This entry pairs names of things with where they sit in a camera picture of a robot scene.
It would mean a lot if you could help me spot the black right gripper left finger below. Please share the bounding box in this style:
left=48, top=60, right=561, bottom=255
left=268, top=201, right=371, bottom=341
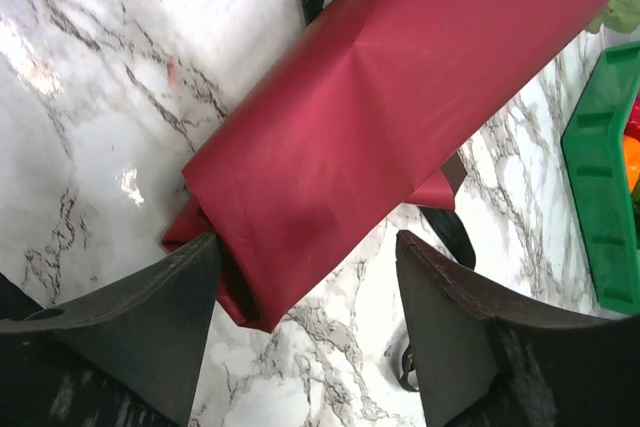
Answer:
left=1, top=233, right=220, bottom=426

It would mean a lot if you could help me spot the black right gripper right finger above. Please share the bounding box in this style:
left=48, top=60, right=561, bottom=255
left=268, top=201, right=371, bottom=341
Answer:
left=396, top=230, right=639, bottom=426

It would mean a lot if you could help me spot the red wrapping paper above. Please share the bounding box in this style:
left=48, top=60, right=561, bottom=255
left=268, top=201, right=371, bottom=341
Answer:
left=162, top=0, right=609, bottom=332

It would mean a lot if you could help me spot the black ribbon with gold text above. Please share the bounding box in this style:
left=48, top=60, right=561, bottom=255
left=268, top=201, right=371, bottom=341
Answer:
left=301, top=0, right=476, bottom=392

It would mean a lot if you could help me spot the green plastic basket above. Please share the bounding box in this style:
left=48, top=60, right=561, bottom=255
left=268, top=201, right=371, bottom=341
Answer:
left=561, top=42, right=639, bottom=315

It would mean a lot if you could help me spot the orange toy fruit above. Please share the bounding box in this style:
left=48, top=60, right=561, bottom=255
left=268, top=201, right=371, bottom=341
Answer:
left=623, top=135, right=640, bottom=190

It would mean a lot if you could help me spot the red toy bell pepper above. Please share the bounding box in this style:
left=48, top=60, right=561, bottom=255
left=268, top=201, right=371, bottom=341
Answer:
left=625, top=97, right=640, bottom=139

